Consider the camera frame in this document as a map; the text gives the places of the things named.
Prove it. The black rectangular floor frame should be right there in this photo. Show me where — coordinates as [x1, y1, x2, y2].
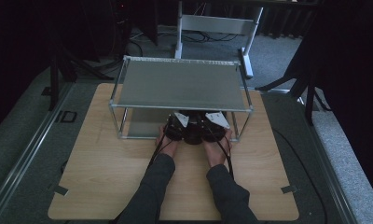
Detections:
[54, 109, 78, 124]

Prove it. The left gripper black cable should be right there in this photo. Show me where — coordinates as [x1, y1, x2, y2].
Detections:
[147, 118, 178, 171]

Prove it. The bundle of black floor cables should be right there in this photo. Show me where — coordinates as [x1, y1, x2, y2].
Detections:
[128, 28, 240, 45]

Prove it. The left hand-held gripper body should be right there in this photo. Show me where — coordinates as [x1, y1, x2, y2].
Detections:
[162, 111, 190, 142]

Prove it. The grey tape strip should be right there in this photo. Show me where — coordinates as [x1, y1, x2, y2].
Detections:
[51, 184, 70, 197]
[280, 185, 299, 195]

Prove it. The person's left hand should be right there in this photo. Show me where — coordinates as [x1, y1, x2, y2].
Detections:
[154, 124, 180, 159]

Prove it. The white metal table frame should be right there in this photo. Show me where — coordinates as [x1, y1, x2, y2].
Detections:
[173, 1, 265, 79]

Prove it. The black tripod stand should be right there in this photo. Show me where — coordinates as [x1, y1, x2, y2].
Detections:
[255, 52, 332, 127]
[47, 46, 115, 112]

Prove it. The black floor cable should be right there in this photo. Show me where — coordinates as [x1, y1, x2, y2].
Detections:
[271, 128, 329, 224]

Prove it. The aluminium floor rail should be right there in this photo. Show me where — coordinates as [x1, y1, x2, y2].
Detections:
[258, 88, 359, 224]
[0, 81, 76, 220]

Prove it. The person's right hand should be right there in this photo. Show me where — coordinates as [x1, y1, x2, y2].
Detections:
[202, 128, 234, 168]

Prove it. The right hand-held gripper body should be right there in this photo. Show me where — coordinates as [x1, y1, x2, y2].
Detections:
[200, 110, 232, 143]

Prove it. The grey two-tier shoe rack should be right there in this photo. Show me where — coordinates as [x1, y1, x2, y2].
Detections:
[107, 55, 255, 144]

